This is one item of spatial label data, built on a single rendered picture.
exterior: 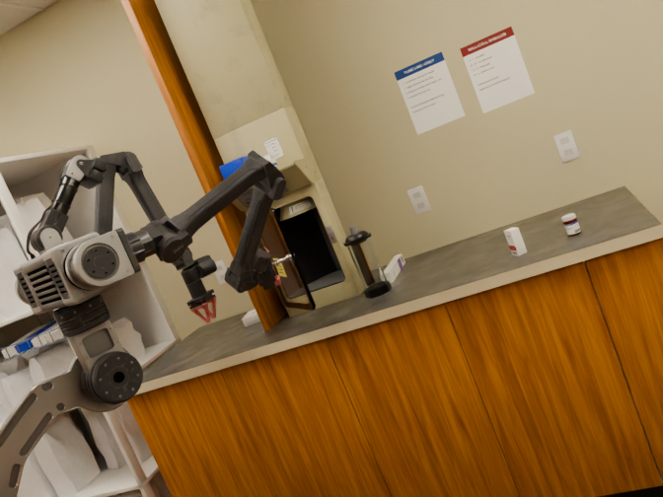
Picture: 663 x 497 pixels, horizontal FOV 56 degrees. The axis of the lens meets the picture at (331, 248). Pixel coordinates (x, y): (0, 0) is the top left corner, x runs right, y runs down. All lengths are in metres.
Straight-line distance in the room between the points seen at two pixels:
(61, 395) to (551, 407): 1.51
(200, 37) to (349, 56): 0.64
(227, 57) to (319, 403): 1.33
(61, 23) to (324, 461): 2.34
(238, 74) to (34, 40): 1.35
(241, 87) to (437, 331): 1.16
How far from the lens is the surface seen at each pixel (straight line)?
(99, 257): 1.64
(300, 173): 2.33
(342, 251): 2.42
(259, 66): 2.44
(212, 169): 2.54
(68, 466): 3.27
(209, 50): 2.53
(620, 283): 2.10
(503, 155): 2.70
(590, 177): 2.73
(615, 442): 2.31
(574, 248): 2.04
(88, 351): 1.90
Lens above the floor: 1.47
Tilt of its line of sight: 8 degrees down
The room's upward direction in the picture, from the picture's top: 22 degrees counter-clockwise
